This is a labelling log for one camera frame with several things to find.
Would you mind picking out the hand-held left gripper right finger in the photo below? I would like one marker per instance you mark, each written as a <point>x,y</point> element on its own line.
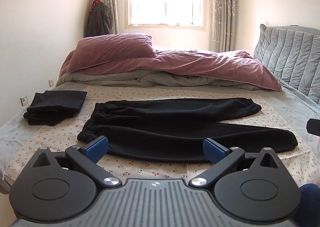
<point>215,151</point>

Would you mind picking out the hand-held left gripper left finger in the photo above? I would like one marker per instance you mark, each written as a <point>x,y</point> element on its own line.
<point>96,149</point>

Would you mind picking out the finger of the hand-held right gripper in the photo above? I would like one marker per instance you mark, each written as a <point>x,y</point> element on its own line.
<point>314,126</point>

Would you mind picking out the black pants with elastic cuffs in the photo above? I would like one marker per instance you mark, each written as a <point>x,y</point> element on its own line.
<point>175,127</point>

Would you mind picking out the folded black pants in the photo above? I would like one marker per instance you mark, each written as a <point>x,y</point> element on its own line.
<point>57,104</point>

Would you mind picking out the cherry print sheet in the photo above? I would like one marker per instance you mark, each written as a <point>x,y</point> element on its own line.
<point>62,137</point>

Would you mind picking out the grey folded blanket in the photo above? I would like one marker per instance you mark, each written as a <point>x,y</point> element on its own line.
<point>112,78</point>

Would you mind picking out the person's blue clothing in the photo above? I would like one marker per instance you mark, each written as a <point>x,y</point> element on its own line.
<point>311,204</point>

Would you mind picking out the grey quilted headboard cushion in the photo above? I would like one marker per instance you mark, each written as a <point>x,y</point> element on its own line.
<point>287,52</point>

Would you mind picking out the pink duvet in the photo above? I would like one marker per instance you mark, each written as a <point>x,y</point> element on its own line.
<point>200,67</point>

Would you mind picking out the pink pillow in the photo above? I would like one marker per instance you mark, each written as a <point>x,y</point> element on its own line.
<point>112,49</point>

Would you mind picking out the dark grey hanging jacket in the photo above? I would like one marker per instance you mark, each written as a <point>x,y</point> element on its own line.
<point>98,21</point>

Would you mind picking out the red hanging garment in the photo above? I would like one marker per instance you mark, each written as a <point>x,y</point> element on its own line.
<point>95,1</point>

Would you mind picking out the white wall socket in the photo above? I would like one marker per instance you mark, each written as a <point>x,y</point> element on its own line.
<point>24,100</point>
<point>51,82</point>

